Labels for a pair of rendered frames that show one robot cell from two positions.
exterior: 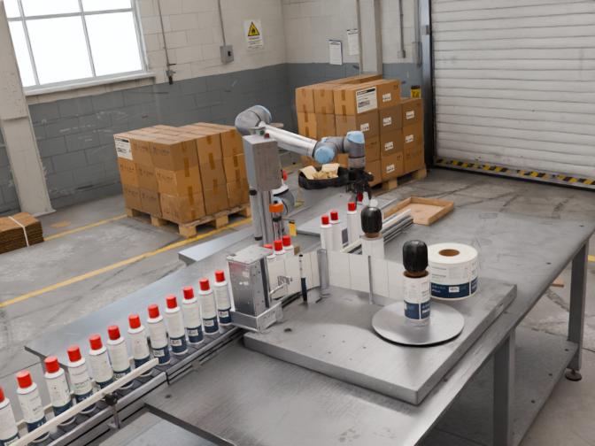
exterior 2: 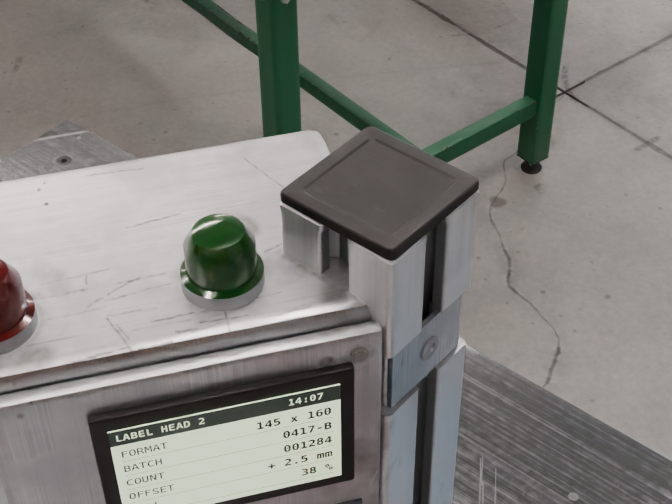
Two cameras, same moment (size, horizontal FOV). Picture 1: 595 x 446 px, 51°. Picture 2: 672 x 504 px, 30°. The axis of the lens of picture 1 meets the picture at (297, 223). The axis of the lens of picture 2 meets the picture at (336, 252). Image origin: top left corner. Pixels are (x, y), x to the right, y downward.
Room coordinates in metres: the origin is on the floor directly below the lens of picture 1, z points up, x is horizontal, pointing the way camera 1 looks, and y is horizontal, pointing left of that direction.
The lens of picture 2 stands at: (2.46, -0.18, 1.74)
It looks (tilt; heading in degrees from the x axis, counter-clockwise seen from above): 42 degrees down; 91
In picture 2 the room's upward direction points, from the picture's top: 1 degrees counter-clockwise
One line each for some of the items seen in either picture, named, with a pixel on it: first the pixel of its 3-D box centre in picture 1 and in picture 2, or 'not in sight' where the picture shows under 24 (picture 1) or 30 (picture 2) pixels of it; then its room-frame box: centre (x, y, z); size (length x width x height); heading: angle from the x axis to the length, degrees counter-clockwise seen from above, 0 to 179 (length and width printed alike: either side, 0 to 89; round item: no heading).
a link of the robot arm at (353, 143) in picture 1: (355, 144); not in sight; (2.74, -0.29, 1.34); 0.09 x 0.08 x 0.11; 69
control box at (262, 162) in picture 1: (262, 162); (136, 447); (2.39, 0.11, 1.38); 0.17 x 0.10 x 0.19; 15
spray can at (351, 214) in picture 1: (352, 224); not in sight; (2.69, -0.25, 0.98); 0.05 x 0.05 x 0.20
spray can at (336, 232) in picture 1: (336, 234); not in sight; (2.58, -0.16, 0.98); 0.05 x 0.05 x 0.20
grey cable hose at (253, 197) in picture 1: (255, 214); not in sight; (2.35, 0.16, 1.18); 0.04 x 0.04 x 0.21
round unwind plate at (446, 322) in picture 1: (417, 322); not in sight; (1.90, -0.37, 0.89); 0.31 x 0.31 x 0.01
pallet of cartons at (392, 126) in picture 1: (361, 134); not in sight; (6.74, -0.79, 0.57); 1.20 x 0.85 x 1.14; 131
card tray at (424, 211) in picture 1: (419, 210); not in sight; (3.18, -0.66, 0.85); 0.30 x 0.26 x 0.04; 140
